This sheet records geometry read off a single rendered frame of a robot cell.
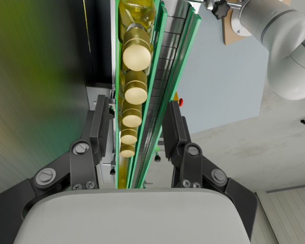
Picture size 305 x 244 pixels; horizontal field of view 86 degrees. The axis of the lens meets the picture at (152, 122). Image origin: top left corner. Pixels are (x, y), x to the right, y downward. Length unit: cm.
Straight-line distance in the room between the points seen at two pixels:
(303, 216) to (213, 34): 721
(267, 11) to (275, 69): 22
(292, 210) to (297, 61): 720
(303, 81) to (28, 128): 60
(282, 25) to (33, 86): 65
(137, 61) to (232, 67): 86
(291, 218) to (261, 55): 686
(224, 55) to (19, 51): 87
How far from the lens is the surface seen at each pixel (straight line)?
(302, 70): 59
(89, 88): 62
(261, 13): 76
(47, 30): 29
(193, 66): 94
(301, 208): 774
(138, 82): 24
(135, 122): 28
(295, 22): 69
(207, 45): 90
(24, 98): 23
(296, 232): 756
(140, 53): 20
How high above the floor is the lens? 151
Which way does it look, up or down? 39 degrees down
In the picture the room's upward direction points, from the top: 175 degrees clockwise
